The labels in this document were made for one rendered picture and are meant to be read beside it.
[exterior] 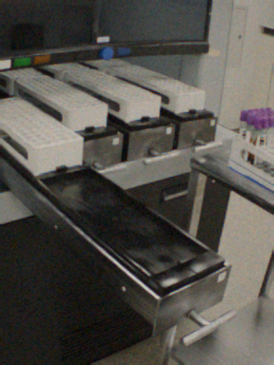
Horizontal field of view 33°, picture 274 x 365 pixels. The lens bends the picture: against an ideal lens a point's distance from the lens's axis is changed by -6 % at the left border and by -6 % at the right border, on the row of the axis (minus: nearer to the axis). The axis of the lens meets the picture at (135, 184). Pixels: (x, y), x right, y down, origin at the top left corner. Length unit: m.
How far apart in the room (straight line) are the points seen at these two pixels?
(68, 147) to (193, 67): 0.57
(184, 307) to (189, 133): 0.64
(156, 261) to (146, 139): 0.49
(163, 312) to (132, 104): 0.60
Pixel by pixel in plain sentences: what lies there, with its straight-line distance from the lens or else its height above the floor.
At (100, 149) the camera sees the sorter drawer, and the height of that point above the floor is 0.78.
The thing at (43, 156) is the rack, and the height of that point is 0.85.
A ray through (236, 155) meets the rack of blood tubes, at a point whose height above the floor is 0.85.
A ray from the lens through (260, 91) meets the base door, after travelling 3.38.
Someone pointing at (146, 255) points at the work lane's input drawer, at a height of 0.80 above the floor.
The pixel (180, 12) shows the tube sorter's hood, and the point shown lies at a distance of 1.18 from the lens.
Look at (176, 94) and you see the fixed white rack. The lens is 1.19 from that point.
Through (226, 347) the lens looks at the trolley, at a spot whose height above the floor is 0.28.
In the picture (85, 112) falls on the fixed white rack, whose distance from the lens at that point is 1.02.
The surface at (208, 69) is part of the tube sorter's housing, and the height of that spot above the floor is 0.91.
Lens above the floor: 1.19
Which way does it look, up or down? 27 degrees down
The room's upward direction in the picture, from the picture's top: 6 degrees clockwise
